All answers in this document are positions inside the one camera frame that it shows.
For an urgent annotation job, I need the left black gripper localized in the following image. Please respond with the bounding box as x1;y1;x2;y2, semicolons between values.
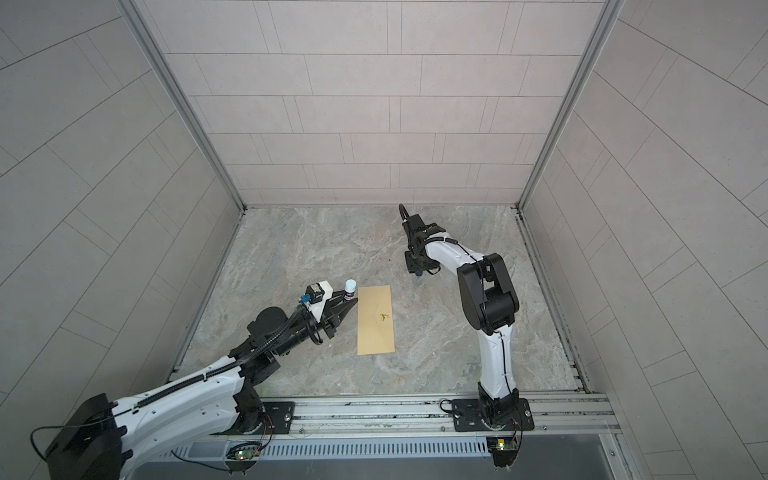
270;293;357;359

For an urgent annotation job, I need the blue white glue stick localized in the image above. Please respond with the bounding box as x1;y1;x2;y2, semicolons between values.
344;279;357;300

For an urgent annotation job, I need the tan kraft paper envelope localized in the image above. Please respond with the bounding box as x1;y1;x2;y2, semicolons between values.
357;285;395;356

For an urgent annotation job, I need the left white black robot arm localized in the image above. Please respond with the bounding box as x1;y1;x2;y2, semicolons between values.
43;284;358;479

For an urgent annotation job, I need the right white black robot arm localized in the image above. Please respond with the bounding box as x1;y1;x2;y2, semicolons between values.
399;205;524;429

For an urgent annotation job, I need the left green circuit board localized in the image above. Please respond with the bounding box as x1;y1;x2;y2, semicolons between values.
225;441;263;462

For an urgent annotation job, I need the right circuit board module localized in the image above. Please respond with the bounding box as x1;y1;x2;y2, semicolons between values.
486;436;520;468

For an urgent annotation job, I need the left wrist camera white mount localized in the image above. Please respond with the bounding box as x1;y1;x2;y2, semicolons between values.
300;281;333;323

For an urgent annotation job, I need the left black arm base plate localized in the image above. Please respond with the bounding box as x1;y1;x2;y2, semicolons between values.
253;401;296;435

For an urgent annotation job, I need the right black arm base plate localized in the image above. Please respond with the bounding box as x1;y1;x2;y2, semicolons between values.
445;398;535;432

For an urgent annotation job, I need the white slotted cable duct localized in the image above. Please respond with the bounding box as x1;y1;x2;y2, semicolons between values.
149;437;490;462

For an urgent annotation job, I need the aluminium mounting rail frame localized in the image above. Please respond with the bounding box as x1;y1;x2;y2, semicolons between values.
119;392;625;444

